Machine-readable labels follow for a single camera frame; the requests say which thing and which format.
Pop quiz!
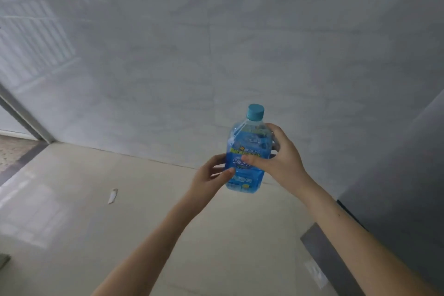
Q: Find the person's right hand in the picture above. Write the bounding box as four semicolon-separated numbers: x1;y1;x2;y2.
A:
241;123;310;197

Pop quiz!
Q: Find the person's left forearm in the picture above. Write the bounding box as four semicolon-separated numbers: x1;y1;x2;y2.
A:
91;195;203;296

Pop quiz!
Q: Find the blue plastic bottle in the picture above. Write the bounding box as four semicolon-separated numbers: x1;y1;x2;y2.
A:
225;104;274;194

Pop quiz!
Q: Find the person's right forearm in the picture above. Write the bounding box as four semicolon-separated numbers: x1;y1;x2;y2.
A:
293;173;441;296

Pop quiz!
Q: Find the person's left hand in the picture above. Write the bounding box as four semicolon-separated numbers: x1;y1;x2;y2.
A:
185;154;236;209

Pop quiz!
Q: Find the grey sliding door frame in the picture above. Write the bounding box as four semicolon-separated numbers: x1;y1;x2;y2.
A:
0;82;55;144

